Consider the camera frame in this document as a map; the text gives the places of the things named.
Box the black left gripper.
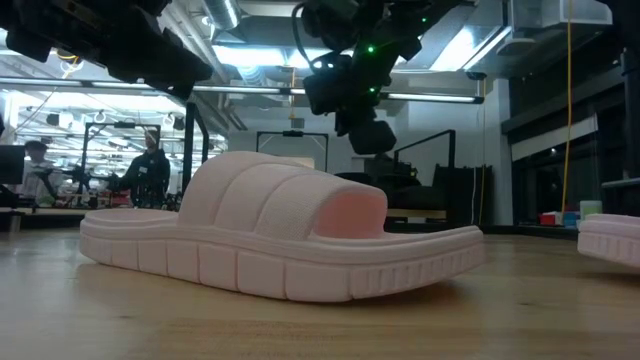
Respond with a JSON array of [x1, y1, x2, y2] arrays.
[[97, 4, 216, 100]]

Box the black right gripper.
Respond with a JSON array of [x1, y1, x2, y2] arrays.
[[303, 44, 402, 156]]

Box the pink slide sandal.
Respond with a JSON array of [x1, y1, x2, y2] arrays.
[[78, 150, 488, 304], [576, 213, 640, 270]]

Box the long ceiling light bar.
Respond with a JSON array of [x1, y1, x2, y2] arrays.
[[0, 76, 486, 105]]

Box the person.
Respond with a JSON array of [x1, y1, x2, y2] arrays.
[[118, 128, 172, 209], [19, 139, 65, 207]]

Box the black upright case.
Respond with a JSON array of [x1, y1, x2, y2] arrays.
[[431, 163, 495, 227]]

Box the black monitor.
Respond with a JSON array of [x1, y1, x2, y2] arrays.
[[0, 144, 27, 186]]

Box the black rig frame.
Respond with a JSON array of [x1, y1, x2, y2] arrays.
[[255, 130, 330, 174], [78, 121, 162, 207]]

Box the wooden shelf black metal frame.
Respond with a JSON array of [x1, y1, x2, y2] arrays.
[[181, 101, 458, 235]]

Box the yellow cable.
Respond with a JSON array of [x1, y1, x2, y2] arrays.
[[559, 0, 574, 217]]

